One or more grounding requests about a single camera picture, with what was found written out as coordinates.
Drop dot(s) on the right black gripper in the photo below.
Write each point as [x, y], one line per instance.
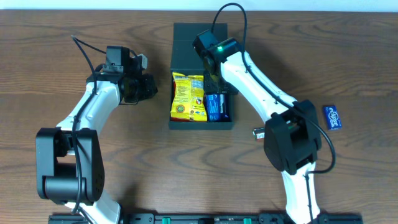
[213, 83]

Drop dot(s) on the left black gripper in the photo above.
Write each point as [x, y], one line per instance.
[148, 88]

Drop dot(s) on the blue cookie packet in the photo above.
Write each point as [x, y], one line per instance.
[213, 107]

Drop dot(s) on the yellow snack bag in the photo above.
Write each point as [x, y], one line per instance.
[188, 102]

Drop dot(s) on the dark green gift box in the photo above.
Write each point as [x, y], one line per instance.
[185, 60]

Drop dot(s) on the green gum pack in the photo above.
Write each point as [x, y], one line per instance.
[258, 133]

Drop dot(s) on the blue Eclipse mints box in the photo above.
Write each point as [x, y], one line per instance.
[332, 117]

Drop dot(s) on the purple Dairy Milk bar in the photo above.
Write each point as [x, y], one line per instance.
[224, 111]

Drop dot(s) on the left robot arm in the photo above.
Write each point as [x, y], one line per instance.
[69, 164]

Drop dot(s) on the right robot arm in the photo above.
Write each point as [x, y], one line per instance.
[292, 133]

